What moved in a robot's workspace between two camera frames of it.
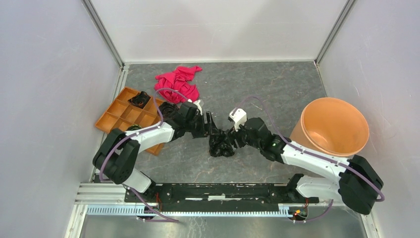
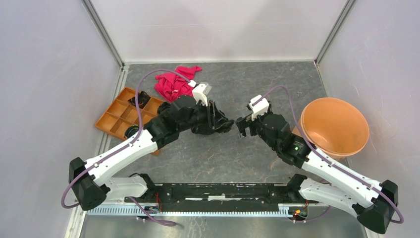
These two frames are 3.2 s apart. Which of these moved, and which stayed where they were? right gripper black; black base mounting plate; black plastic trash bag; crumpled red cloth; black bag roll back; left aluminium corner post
Moved: black plastic trash bag; right gripper black
Stayed: left aluminium corner post; crumpled red cloth; black bag roll back; black base mounting plate
